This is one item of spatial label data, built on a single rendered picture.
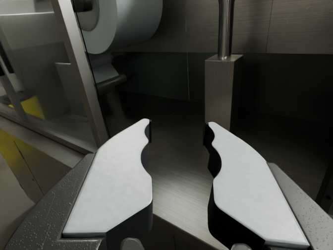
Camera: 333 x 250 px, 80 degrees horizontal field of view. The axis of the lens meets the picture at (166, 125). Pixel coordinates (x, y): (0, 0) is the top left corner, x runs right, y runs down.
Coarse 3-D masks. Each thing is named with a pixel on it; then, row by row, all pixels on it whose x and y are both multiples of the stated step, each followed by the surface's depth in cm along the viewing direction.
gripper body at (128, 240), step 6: (126, 240) 6; (132, 240) 6; (138, 240) 6; (120, 246) 5; (126, 246) 6; (132, 246) 6; (138, 246) 6; (234, 246) 6; (240, 246) 6; (246, 246) 6
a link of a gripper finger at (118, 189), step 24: (144, 120) 12; (120, 144) 10; (144, 144) 10; (96, 168) 8; (120, 168) 8; (144, 168) 8; (96, 192) 7; (120, 192) 7; (144, 192) 7; (72, 216) 6; (96, 216) 6; (120, 216) 6; (144, 216) 7; (120, 240) 7
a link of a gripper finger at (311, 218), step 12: (276, 168) 9; (276, 180) 8; (288, 180) 8; (288, 192) 8; (300, 192) 8; (288, 204) 7; (300, 204) 7; (312, 204) 7; (300, 216) 7; (312, 216) 7; (324, 216) 7; (312, 228) 6; (324, 228) 6; (312, 240) 6; (324, 240) 6
